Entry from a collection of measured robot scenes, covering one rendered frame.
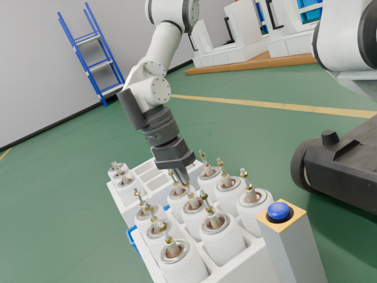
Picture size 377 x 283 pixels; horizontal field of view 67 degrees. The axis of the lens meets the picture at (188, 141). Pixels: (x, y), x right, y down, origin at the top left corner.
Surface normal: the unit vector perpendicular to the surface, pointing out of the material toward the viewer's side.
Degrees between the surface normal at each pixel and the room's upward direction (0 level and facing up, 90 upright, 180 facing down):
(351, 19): 59
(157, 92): 90
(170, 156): 90
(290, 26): 90
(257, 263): 90
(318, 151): 45
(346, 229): 0
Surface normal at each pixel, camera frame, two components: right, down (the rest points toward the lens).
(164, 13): -0.33, 0.57
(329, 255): -0.37, -0.87
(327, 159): -0.86, -0.28
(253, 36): 0.38, 0.18
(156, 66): -0.27, 0.88
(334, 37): -0.92, 0.08
